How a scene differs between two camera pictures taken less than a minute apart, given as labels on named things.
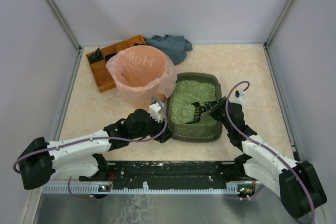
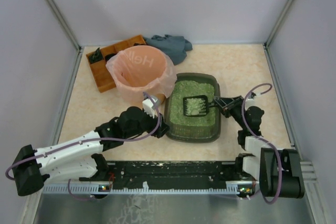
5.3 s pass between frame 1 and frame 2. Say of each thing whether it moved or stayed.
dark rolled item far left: stayed
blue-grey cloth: stayed
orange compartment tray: stayed
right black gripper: moved
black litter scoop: moved
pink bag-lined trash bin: stayed
